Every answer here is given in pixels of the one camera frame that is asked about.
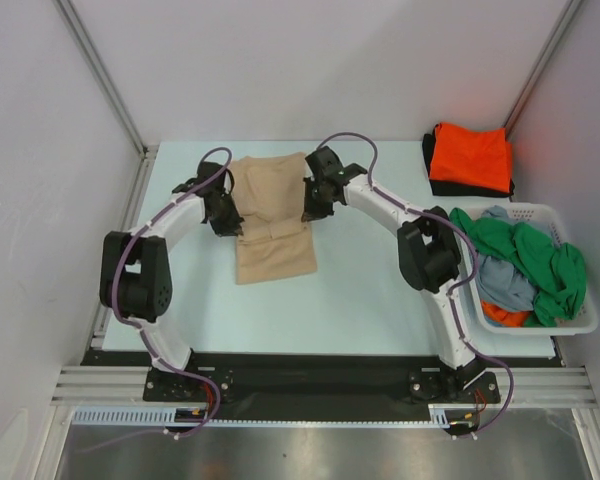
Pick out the beige t shirt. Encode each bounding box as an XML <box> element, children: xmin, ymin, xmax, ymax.
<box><xmin>230</xmin><ymin>152</ymin><xmax>317</xmax><ymax>285</ymax></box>

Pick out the white plastic laundry basket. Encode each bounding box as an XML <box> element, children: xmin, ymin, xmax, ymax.
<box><xmin>450</xmin><ymin>203</ymin><xmax>598</xmax><ymax>336</ymax></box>

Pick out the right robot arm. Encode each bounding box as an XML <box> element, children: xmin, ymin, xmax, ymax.
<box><xmin>303</xmin><ymin>146</ymin><xmax>485</xmax><ymax>401</ymax></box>

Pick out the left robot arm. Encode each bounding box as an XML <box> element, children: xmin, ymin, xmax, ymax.
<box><xmin>99</xmin><ymin>162</ymin><xmax>243</xmax><ymax>400</ymax></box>

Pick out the folded black t shirt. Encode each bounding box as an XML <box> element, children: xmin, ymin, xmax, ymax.
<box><xmin>421</xmin><ymin>131</ymin><xmax>515</xmax><ymax>198</ymax></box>

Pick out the folded orange t shirt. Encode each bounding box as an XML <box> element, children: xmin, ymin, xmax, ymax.
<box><xmin>427</xmin><ymin>122</ymin><xmax>513</xmax><ymax>191</ymax></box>

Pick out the light blue t shirt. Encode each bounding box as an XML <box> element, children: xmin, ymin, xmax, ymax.
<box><xmin>472</xmin><ymin>205</ymin><xmax>539</xmax><ymax>314</ymax></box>

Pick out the orange t shirt in basket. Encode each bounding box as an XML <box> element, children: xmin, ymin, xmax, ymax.
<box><xmin>481</xmin><ymin>301</ymin><xmax>531</xmax><ymax>328</ymax></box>

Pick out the green t shirt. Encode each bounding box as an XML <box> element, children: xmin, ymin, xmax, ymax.
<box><xmin>449</xmin><ymin>206</ymin><xmax>587</xmax><ymax>328</ymax></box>

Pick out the left aluminium frame post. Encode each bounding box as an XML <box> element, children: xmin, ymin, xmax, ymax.
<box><xmin>52</xmin><ymin>0</ymin><xmax>160</xmax><ymax>161</ymax></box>

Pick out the aluminium frame post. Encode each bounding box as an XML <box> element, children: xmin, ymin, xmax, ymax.
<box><xmin>52</xmin><ymin>0</ymin><xmax>160</xmax><ymax>161</ymax></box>
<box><xmin>503</xmin><ymin>0</ymin><xmax>588</xmax><ymax>140</ymax></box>

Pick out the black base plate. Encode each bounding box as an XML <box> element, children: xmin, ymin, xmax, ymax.
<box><xmin>81</xmin><ymin>350</ymin><xmax>561</xmax><ymax>422</ymax></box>

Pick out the white slotted cable duct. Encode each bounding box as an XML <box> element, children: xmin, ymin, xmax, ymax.
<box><xmin>72</xmin><ymin>406</ymin><xmax>477</xmax><ymax>429</ymax></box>

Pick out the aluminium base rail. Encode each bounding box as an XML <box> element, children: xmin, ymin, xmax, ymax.
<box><xmin>51</xmin><ymin>367</ymin><xmax>598</xmax><ymax>409</ymax></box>

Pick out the right aluminium frame post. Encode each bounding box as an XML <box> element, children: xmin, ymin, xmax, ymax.
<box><xmin>503</xmin><ymin>0</ymin><xmax>588</xmax><ymax>140</ymax></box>

